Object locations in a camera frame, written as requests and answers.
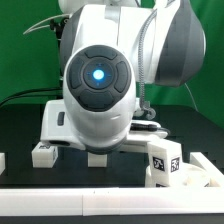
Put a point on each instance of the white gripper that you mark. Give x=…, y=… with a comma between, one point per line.
x=73, y=126

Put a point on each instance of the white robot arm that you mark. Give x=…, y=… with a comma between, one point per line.
x=105, y=53

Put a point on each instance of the black camera stand pole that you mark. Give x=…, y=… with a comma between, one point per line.
x=57, y=28

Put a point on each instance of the white obstacle fence frame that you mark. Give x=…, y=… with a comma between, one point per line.
x=118, y=201

